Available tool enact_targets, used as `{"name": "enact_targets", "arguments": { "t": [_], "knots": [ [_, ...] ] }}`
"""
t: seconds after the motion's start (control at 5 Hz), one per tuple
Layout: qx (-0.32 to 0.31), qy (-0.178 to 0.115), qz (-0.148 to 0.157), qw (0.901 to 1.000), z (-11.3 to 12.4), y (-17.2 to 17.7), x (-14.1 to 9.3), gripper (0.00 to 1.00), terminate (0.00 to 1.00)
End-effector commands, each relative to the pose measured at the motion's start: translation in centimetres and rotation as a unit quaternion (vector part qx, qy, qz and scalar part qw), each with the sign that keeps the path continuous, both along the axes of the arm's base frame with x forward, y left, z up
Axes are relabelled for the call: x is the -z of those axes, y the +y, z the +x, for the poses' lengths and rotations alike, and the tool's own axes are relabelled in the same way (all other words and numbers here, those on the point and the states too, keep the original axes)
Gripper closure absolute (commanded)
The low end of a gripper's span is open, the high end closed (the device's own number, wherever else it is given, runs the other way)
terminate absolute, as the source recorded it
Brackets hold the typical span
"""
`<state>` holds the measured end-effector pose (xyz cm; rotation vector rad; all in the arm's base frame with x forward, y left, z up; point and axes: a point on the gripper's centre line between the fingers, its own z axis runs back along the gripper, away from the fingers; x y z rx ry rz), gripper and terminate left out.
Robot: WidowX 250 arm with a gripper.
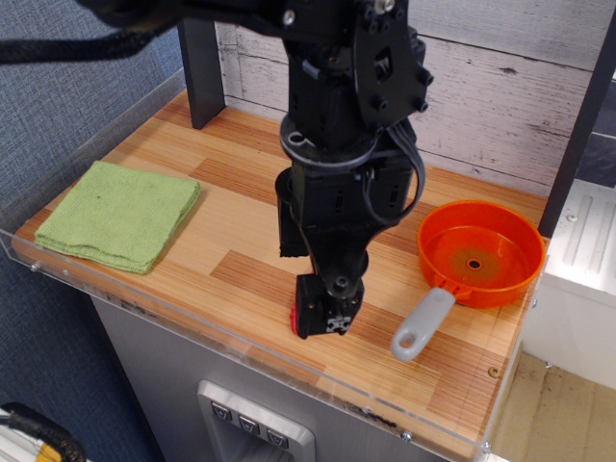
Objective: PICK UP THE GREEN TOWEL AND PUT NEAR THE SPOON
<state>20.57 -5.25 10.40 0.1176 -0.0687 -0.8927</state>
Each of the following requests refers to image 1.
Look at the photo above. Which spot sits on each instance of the green towel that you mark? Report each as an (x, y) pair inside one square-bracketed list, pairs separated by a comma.
[(119, 217)]

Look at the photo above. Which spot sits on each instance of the white cabinet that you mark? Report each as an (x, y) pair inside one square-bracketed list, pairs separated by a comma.
[(571, 321)]

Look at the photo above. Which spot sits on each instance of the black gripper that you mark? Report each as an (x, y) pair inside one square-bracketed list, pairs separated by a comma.
[(331, 216)]

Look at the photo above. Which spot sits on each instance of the dark grey post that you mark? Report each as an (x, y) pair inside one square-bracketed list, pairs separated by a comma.
[(587, 116), (199, 48)]

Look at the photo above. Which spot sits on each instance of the red handled metal spoon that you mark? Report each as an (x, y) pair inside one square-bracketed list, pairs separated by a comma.
[(293, 322)]

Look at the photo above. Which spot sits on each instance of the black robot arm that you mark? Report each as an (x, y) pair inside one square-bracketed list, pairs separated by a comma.
[(356, 74)]

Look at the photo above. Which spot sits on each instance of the dark grey left post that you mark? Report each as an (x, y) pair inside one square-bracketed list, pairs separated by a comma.
[(199, 48)]

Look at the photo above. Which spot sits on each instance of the grey button panel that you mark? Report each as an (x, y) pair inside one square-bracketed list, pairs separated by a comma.
[(243, 430)]

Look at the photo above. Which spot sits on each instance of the orange pan with grey handle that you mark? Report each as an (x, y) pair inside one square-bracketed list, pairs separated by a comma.
[(474, 253)]

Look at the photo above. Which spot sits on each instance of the clear acrylic table guard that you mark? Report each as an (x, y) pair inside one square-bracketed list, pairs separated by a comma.
[(216, 306)]

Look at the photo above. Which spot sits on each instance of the dark grey right post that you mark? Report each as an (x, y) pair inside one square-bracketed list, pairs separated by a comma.
[(587, 116)]

